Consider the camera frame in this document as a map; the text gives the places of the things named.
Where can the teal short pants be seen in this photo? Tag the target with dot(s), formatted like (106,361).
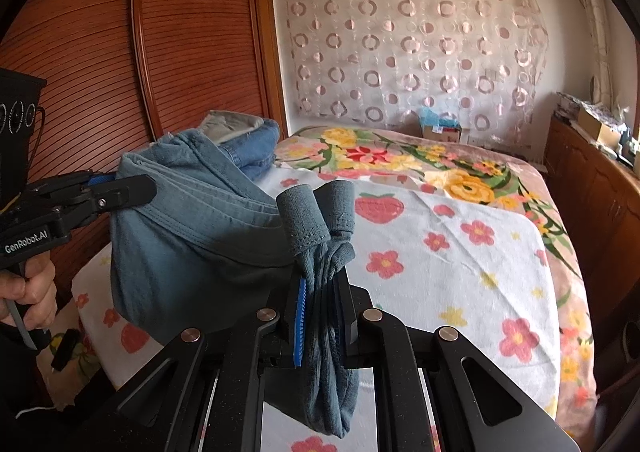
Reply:
(200,242)

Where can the blue plastic bag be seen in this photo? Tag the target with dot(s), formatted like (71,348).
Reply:
(435,116)

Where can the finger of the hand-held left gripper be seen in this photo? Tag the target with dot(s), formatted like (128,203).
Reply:
(65,184)
(125,192)

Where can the white floral bed sheet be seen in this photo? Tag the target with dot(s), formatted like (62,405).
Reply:
(450,272)

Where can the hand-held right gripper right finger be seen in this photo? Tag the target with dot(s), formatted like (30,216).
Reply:
(352,327)

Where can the small black device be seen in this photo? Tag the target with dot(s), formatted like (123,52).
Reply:
(65,349)

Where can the folded grey garment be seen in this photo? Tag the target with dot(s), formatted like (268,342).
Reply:
(230,125)

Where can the pink floral blanket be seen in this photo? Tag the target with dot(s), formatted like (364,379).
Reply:
(450,167)

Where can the open cardboard box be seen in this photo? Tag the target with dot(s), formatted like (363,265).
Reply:
(600,127)

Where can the small cardboard box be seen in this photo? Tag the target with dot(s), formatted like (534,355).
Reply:
(442,133)

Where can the pale lace window curtain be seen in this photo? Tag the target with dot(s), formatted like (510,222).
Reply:
(597,32)

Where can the wooden slatted wardrobe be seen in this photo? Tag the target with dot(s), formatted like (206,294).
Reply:
(150,57)

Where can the wooden window cabinet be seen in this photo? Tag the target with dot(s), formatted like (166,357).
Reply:
(585,192)

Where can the folded blue jeans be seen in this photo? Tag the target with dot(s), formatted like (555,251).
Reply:
(257,152)

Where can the sheer circle-patterned curtain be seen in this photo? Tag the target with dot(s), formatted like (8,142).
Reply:
(415,42)

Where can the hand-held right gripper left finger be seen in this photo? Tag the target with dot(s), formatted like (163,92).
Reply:
(300,322)

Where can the person's left hand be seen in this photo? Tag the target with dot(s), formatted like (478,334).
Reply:
(30,287)

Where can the person's dark clothing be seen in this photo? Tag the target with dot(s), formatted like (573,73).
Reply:
(30,382)

